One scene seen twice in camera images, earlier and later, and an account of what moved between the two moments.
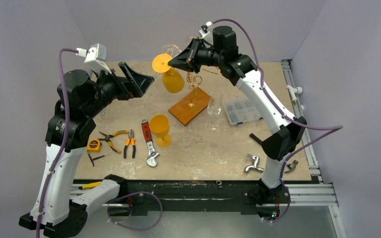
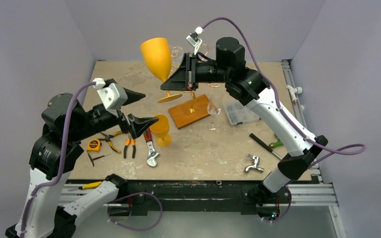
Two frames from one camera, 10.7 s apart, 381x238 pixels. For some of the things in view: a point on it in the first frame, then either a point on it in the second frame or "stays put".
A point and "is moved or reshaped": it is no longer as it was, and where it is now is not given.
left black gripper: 139,83 -> 137,124
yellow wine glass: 172,81 is moved or reshaped
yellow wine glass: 159,125 stays put
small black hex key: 93,159 stays put
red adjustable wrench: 152,160 stays put
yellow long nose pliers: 107,138 stays put
